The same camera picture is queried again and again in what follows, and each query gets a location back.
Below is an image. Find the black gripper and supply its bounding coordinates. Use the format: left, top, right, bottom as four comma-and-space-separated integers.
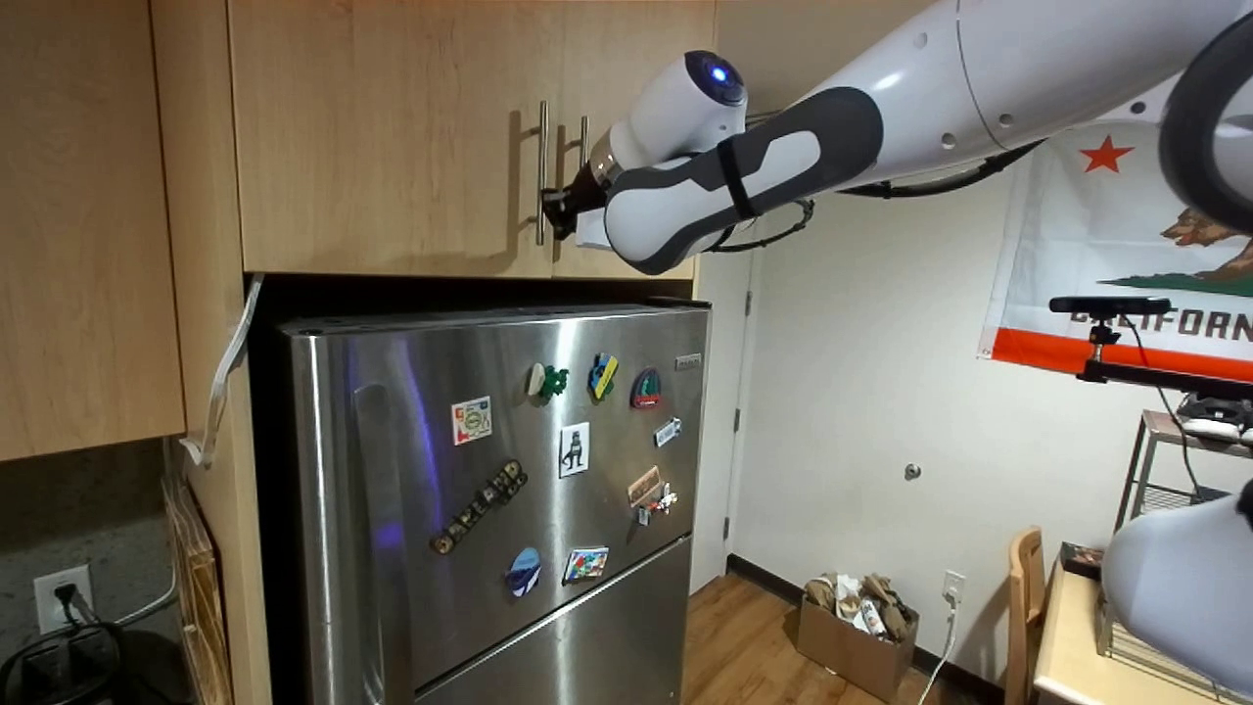
540, 163, 605, 237

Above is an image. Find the left door metal handle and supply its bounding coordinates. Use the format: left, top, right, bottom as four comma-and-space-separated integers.
508, 103, 549, 247

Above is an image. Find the right door metal handle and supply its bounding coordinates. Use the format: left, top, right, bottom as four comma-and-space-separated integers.
552, 119, 586, 261

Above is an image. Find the California flag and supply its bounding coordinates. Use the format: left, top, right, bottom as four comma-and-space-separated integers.
985, 119, 1253, 382

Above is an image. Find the stainless steel refrigerator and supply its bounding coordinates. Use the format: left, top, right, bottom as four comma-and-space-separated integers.
278, 304, 710, 705

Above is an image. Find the metal wire rack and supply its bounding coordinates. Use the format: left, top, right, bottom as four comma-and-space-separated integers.
1094, 407, 1253, 670

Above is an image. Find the door metal handle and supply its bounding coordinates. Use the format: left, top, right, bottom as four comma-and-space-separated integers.
508, 103, 549, 247
552, 119, 586, 261

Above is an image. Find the wooden chair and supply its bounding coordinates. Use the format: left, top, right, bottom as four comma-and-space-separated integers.
1002, 530, 1045, 705

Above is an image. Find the camera on black stand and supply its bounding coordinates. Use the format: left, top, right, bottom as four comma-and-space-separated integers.
1048, 295, 1253, 399

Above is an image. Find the wall power outlet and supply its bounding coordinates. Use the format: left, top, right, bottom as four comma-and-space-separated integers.
32, 565, 92, 633

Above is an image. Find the white door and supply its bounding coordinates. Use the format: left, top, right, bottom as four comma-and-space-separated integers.
690, 254, 750, 592

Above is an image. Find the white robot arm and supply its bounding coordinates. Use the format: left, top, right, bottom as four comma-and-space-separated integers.
540, 0, 1249, 273

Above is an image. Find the wooden cupboard door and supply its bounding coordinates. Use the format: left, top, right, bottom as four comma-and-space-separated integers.
556, 0, 742, 273
226, 0, 545, 273

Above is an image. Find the cardboard box with trash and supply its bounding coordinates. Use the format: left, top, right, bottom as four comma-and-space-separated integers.
795, 570, 915, 701

